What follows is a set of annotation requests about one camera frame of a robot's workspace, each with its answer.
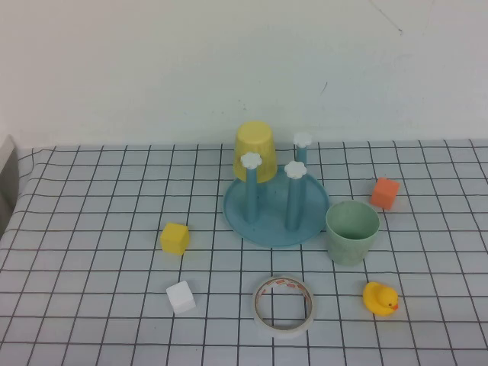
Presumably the white cabinet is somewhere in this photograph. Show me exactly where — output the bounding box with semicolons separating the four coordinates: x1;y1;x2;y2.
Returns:
0;133;20;237

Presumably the green plastic cup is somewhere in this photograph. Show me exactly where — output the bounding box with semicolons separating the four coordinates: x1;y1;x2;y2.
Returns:
325;201;381;267

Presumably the yellow plastic cup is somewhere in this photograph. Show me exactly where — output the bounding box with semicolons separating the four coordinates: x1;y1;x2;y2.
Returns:
233;120;278;185

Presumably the white tape roll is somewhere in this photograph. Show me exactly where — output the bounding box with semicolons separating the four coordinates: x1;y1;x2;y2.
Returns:
252;277;316;341

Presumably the orange foam cube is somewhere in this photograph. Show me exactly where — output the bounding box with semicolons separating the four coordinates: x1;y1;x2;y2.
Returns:
370;177;401;212

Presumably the blue cup stand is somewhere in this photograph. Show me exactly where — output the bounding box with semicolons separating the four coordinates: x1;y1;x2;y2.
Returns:
223;132;331;249

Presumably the white foam cube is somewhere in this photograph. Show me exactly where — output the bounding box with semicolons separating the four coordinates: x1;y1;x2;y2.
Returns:
165;280;197;316

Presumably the yellow rubber duck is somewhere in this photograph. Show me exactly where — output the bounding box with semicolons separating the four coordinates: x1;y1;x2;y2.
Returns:
362;281;400;316

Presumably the yellow foam cube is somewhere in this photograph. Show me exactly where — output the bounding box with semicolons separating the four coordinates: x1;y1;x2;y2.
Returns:
159;222;191;256

